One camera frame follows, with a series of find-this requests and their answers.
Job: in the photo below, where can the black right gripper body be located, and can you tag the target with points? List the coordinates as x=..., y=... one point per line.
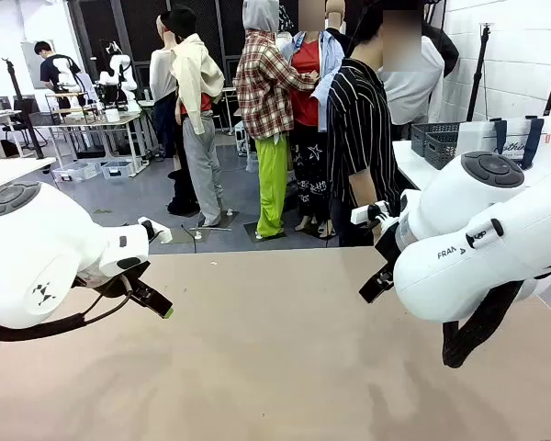
x=390, y=243

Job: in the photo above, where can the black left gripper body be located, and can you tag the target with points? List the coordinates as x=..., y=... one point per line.
x=115, y=281

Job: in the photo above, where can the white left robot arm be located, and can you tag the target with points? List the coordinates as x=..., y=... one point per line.
x=32, y=248

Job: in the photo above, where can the person's right forearm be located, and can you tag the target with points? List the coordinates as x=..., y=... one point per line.
x=363, y=188

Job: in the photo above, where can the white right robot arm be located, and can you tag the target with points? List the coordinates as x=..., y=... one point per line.
x=477, y=239

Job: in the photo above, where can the white side table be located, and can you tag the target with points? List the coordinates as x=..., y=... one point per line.
x=411, y=165

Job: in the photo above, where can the clear plastic storage bin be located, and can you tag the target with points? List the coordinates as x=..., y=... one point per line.
x=118, y=169
x=75, y=171

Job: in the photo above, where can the person in striped shirt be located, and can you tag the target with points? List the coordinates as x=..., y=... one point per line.
x=363, y=119

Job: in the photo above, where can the mannequin with white shirt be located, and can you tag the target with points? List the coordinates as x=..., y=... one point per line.
x=413, y=96

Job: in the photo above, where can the mannequin with red shirt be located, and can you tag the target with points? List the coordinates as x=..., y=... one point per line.
x=310, y=115

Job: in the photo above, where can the white desk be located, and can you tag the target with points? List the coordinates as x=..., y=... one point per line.
x=9, y=172

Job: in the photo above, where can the mannequin with beige jacket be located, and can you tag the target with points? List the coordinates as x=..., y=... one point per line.
x=195, y=115

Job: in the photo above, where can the mannequin with plaid shirt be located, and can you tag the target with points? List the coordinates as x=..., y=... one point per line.
x=266, y=101

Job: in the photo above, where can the black office chair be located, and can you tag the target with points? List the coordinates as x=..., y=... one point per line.
x=25, y=115

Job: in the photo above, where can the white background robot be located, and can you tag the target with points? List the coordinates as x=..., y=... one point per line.
x=117, y=78

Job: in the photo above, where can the black computer monitor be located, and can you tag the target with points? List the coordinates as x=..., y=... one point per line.
x=0, y=103

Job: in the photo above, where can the person in black t-shirt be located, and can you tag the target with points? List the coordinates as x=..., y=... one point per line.
x=57, y=69

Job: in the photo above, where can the grey whiteboard panel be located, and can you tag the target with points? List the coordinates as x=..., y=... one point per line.
x=30, y=59

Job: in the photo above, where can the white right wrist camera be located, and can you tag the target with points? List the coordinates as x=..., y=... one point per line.
x=365, y=212

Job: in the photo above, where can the metal mannequin base plate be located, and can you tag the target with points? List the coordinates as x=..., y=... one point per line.
x=264, y=232
x=183, y=235

